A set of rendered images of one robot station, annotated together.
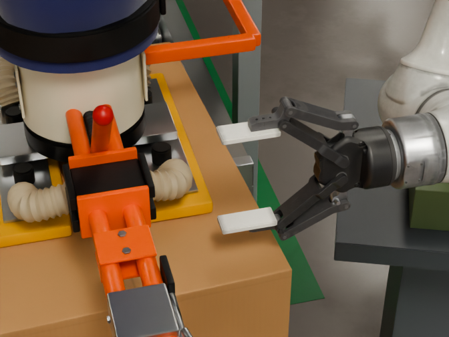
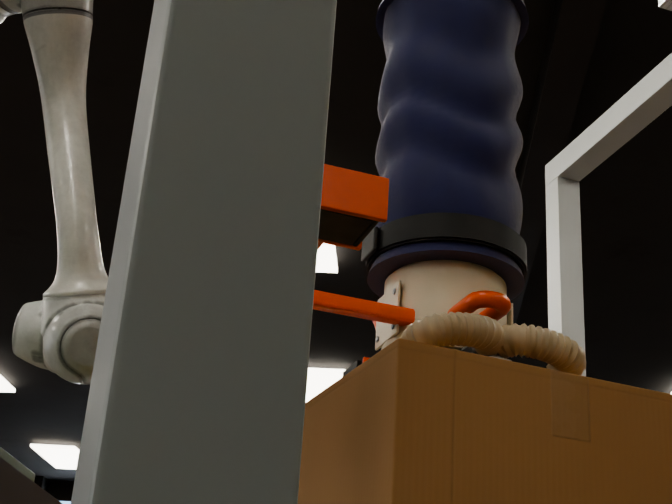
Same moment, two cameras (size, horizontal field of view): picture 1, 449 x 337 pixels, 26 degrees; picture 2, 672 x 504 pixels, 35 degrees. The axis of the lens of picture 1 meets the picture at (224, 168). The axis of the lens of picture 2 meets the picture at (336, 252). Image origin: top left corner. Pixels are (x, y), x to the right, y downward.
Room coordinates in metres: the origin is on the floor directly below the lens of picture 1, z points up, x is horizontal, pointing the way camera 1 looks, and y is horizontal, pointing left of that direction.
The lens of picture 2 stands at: (2.50, -0.03, 0.56)
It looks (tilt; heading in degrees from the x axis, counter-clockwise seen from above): 25 degrees up; 177
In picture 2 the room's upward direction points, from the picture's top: 4 degrees clockwise
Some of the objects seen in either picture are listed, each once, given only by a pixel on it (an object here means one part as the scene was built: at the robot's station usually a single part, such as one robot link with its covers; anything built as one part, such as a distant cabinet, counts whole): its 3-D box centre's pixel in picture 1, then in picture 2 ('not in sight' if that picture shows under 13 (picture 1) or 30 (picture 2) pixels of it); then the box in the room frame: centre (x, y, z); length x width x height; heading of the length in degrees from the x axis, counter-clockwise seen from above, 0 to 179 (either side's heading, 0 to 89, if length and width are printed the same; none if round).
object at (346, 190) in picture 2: not in sight; (336, 207); (1.49, 0.02, 1.08); 0.09 x 0.08 x 0.05; 104
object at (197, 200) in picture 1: (152, 132); not in sight; (1.16, 0.11, 0.97); 0.34 x 0.10 x 0.05; 14
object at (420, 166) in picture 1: (407, 152); not in sight; (0.97, -0.23, 1.07); 0.09 x 0.06 x 0.09; 14
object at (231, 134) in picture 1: (248, 131); not in sight; (0.92, -0.03, 1.14); 0.07 x 0.03 x 0.01; 104
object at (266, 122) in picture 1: (270, 115); not in sight; (0.93, -0.05, 1.16); 0.05 x 0.01 x 0.03; 104
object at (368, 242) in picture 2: (75, 5); (443, 260); (1.13, 0.19, 1.19); 0.23 x 0.23 x 0.04
